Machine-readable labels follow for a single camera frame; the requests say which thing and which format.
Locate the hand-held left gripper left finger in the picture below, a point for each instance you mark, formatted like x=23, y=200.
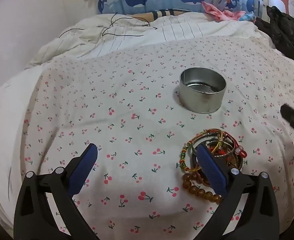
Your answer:
x=83, y=170

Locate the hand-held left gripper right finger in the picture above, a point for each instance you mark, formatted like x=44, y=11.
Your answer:
x=210, y=170

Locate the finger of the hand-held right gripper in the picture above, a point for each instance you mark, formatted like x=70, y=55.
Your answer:
x=290, y=116

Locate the silver bangle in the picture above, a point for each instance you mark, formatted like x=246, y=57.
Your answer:
x=218, y=138

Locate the round metal tin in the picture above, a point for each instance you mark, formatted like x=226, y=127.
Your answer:
x=199, y=102

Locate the cherry print bed sheet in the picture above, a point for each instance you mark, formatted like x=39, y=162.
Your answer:
x=112, y=92

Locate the black jacket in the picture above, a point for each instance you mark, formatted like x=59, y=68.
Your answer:
x=284, y=30

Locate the light blue cloth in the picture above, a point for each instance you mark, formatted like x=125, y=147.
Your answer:
x=248, y=17

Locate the pink cloth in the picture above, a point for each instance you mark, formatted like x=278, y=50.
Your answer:
x=213, y=11

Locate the white striped quilt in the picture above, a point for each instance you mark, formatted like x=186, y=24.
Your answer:
x=187, y=27

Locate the striped pillow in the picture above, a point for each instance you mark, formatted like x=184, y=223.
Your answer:
x=162, y=13

